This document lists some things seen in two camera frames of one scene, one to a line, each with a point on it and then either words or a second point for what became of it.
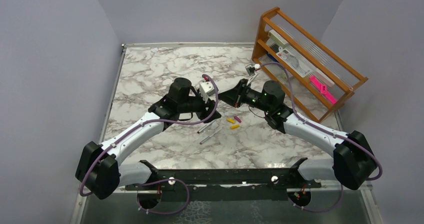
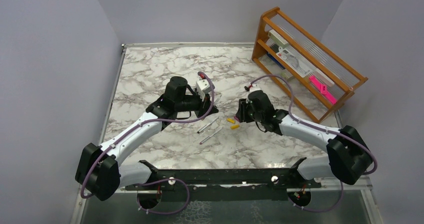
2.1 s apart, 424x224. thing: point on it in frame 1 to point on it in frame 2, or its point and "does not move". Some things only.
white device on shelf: (295, 64) does not move
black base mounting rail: (224, 184) does not move
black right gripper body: (244, 94) to (247, 113)
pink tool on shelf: (323, 88) does not move
